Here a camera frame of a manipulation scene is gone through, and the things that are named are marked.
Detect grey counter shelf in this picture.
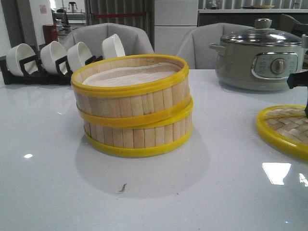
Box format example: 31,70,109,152
197,9,308,29

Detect glass pot lid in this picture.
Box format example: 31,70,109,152
220,18,302,47

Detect white liner cloth left tray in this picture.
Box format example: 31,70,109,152
83,63,181,87

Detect grey chair left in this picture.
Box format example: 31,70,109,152
62,23,154,56

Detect black bowl rack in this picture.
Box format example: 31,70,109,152
0,46,102,86

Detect white bowl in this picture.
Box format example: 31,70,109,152
6,43,35,77
40,41,67,75
102,34,126,59
67,42,92,72

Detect white bowl far left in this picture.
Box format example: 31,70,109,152
6,43,35,77

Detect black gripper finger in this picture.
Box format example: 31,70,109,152
287,70,308,118

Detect bamboo steamer tray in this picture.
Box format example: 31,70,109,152
84,97,193,157
71,54,191,128

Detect woven bamboo steamer lid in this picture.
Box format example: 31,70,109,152
256,105,308,162

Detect white bowl right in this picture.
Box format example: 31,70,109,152
102,34,126,59

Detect white cabinet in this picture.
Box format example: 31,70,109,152
154,0,198,55

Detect grey electric cooking pot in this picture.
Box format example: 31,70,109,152
209,42,307,91

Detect grey chair right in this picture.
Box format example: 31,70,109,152
175,23,249,69

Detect grey chair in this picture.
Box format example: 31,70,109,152
175,23,249,69
62,23,154,56

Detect red cylinder container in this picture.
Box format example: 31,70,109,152
42,25,58,45

